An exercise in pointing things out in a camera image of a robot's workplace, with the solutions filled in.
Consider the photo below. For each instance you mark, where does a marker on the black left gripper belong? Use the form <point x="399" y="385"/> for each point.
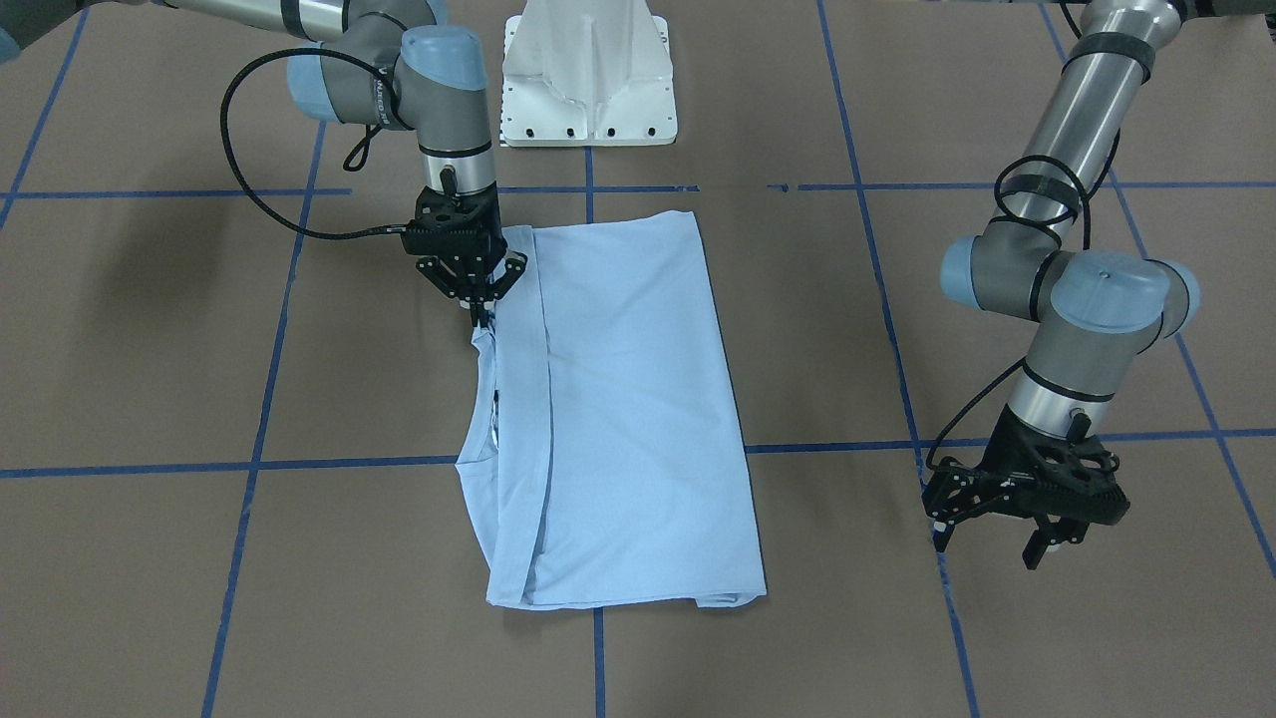
<point x="965" y="496"/>

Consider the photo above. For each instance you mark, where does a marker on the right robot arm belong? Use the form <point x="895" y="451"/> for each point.
<point x="399" y="66"/>

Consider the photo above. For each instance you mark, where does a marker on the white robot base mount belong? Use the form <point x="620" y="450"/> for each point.
<point x="587" y="74"/>

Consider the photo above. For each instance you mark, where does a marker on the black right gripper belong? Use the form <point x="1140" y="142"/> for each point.
<point x="446" y="276"/>

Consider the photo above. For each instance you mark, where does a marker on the light blue t-shirt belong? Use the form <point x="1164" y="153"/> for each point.
<point x="604" y="462"/>

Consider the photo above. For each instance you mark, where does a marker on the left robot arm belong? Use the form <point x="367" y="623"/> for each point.
<point x="1094" y="309"/>

